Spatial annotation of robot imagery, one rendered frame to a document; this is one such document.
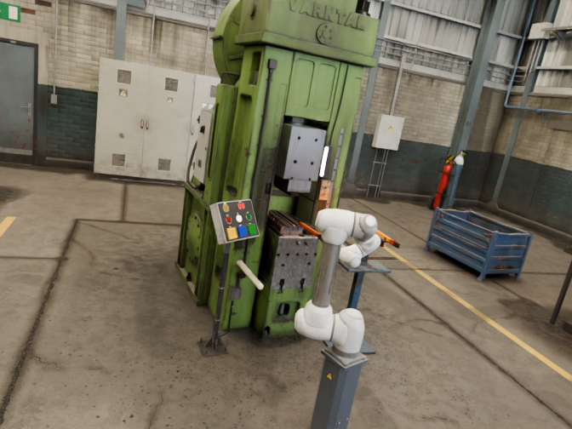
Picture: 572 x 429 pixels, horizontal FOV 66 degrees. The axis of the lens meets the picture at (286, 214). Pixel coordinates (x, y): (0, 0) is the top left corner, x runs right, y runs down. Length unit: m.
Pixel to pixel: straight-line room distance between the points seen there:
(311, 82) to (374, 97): 6.91
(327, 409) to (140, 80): 6.77
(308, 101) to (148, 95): 5.23
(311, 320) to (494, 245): 4.36
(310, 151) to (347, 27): 0.97
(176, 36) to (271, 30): 5.87
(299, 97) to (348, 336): 1.84
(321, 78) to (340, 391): 2.24
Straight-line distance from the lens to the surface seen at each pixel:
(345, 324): 2.51
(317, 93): 3.55
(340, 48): 3.59
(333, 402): 2.73
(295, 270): 3.60
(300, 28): 3.42
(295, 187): 3.42
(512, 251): 6.94
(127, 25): 9.08
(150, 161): 8.53
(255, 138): 3.35
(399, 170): 11.00
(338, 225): 2.28
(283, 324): 3.81
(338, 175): 3.77
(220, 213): 3.01
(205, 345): 3.60
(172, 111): 8.45
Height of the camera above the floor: 1.96
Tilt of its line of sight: 15 degrees down
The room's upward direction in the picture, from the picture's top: 10 degrees clockwise
